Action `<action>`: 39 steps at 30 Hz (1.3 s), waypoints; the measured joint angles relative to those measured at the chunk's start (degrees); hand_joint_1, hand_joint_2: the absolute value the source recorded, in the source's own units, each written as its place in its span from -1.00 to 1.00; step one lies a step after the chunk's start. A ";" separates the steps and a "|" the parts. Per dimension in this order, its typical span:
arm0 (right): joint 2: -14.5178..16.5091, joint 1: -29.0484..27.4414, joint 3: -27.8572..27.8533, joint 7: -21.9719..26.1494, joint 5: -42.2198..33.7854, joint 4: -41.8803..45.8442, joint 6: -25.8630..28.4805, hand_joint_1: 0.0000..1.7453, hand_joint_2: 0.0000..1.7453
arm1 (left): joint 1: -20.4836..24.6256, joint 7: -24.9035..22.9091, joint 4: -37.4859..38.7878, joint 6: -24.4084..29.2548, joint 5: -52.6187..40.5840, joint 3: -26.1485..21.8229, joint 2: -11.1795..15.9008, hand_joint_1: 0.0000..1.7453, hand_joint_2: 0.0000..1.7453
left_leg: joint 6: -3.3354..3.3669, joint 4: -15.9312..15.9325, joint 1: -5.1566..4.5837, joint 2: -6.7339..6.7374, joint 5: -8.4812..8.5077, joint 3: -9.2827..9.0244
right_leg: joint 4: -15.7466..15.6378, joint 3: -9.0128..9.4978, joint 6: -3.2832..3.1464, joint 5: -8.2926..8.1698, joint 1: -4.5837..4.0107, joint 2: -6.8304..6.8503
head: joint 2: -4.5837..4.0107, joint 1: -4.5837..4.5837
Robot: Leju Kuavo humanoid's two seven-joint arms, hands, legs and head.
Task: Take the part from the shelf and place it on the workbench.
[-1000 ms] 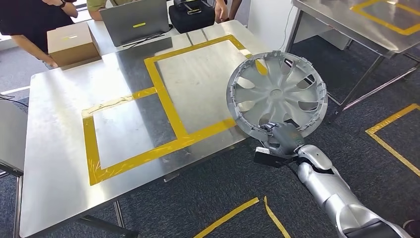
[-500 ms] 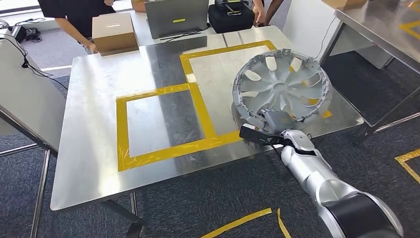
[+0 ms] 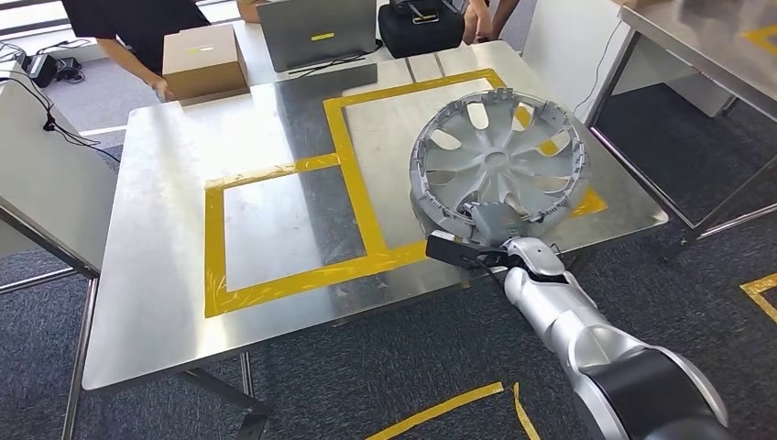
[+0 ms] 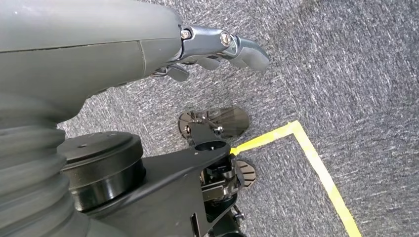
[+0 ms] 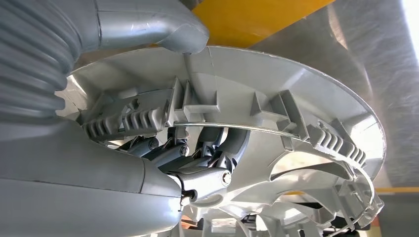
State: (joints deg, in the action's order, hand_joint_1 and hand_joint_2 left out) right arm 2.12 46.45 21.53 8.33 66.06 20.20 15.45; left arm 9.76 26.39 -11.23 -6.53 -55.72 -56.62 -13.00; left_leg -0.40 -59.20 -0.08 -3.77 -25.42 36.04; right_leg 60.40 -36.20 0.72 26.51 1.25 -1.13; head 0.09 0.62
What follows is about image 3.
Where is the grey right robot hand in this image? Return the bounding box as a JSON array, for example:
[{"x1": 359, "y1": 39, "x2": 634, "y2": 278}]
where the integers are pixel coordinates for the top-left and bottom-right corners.
[{"x1": 461, "y1": 200, "x2": 530, "y2": 248}]

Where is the silver plastic hubcap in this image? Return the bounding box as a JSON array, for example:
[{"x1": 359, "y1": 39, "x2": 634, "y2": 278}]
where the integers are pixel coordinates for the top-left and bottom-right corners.
[{"x1": 408, "y1": 87, "x2": 592, "y2": 244}]

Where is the steel workbench table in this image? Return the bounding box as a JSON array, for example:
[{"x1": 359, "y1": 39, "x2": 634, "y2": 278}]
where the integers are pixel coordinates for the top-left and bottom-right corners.
[{"x1": 60, "y1": 38, "x2": 670, "y2": 440}]

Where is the white partition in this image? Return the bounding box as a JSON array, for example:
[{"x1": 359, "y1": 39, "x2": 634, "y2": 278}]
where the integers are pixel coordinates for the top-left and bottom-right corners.
[{"x1": 521, "y1": 0, "x2": 737, "y2": 123}]

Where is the black bag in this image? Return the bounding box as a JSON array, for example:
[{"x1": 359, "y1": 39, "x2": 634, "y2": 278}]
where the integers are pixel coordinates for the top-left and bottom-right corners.
[{"x1": 377, "y1": 0, "x2": 466, "y2": 61}]

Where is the person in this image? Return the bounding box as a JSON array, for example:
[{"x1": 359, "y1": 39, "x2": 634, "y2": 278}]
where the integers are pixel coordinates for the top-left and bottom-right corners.
[
  {"x1": 462, "y1": 0, "x2": 522, "y2": 45},
  {"x1": 60, "y1": 0, "x2": 213, "y2": 104}
]

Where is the grey laptop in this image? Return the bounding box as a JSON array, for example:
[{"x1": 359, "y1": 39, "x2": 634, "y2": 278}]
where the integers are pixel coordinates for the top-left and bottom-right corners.
[{"x1": 256, "y1": 0, "x2": 380, "y2": 74}]

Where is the steel side table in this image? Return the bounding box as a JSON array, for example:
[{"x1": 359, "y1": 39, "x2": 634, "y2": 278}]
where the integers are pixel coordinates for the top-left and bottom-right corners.
[
  {"x1": 0, "y1": 60, "x2": 119, "y2": 299},
  {"x1": 585, "y1": 0, "x2": 777, "y2": 262}
]

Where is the cardboard box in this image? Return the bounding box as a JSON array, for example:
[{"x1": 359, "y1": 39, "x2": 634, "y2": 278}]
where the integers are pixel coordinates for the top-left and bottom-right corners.
[{"x1": 161, "y1": 23, "x2": 251, "y2": 107}]

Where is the black power adapter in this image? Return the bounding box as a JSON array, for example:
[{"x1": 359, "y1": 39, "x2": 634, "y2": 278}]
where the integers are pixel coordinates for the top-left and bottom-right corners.
[{"x1": 21, "y1": 53, "x2": 83, "y2": 87}]

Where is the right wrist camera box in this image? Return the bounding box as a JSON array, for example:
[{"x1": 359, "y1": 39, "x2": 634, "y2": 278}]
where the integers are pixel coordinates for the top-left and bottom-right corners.
[{"x1": 424, "y1": 230, "x2": 508, "y2": 271}]

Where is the large yellow tape frame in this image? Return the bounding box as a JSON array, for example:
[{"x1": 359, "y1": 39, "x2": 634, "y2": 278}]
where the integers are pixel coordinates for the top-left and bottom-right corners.
[{"x1": 322, "y1": 68, "x2": 609, "y2": 271}]

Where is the small yellow tape frame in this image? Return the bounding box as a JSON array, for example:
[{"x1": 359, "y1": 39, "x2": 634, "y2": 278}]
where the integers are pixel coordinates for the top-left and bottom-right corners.
[{"x1": 202, "y1": 151, "x2": 389, "y2": 320}]

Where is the black cable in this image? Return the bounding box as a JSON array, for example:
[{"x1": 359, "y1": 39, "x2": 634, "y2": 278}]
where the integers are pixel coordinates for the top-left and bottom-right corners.
[{"x1": 0, "y1": 38, "x2": 123, "y2": 165}]

